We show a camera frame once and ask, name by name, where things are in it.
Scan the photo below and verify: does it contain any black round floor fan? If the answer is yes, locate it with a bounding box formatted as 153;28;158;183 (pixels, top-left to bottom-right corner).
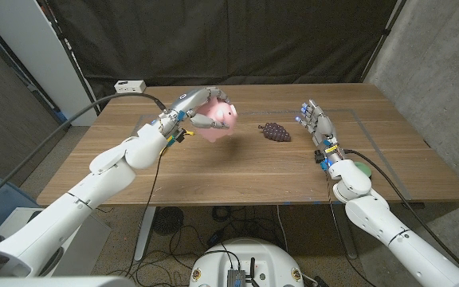
152;206;185;236

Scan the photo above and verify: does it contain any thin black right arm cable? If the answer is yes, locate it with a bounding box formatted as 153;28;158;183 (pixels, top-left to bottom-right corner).
324;175;374;287

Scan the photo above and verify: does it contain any black backdrop curtain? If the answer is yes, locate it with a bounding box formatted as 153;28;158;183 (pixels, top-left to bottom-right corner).
37;0;408;111

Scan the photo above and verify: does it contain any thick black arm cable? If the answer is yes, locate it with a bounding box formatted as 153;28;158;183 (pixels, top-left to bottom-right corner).
343;148;459;277
0;92;170;214

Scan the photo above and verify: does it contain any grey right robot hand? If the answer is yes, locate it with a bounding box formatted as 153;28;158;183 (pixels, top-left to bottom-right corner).
295;99;340;151

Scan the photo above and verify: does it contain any white table leg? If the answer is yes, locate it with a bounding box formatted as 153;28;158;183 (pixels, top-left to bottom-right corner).
134;206;157;262

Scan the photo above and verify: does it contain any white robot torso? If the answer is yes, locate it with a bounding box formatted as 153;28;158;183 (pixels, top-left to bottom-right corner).
0;274;135;287

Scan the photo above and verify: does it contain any white upright panel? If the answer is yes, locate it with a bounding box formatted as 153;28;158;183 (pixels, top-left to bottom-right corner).
0;0;99;127

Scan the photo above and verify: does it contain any green push button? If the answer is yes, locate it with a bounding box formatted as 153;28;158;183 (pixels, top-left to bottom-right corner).
352;161;373;179

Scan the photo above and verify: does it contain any grey table leg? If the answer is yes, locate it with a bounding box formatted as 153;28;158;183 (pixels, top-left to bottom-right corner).
331;205;359;260

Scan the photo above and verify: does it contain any white low box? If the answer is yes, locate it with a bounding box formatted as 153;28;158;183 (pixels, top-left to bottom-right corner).
0;206;112;277

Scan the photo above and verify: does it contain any pink plastic piggy bank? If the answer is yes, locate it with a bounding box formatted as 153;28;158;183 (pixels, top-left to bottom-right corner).
195;96;239;144

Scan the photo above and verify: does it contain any grey finned electronics box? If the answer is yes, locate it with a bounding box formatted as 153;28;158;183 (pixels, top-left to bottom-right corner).
226;269;247;287

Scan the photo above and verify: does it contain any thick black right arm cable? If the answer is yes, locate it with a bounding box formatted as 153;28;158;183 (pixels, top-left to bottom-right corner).
343;148;459;277

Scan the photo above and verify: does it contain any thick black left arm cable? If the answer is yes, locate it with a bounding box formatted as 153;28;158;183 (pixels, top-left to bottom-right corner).
0;92;170;214

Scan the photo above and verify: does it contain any purple toy grape bunch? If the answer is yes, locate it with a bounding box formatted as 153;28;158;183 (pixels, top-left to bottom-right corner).
257;122;292;143

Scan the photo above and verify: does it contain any black power adapter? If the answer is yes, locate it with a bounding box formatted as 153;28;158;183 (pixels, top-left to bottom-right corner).
207;229;225;246

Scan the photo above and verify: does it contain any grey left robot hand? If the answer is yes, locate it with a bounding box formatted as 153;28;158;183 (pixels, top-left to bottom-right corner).
159;86;233;136

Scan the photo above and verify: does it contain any black backdrop frame pole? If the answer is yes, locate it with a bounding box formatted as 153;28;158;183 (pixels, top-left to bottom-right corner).
359;0;408;83
37;0;102;116

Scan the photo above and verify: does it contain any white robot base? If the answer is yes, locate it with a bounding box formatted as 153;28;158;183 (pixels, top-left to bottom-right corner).
189;238;305;287

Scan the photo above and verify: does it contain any thin braided left arm cable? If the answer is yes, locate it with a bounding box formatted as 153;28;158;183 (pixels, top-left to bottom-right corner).
124;147;166;277

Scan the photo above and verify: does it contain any white power strip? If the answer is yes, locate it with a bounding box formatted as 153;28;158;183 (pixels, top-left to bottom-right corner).
113;80;147;95

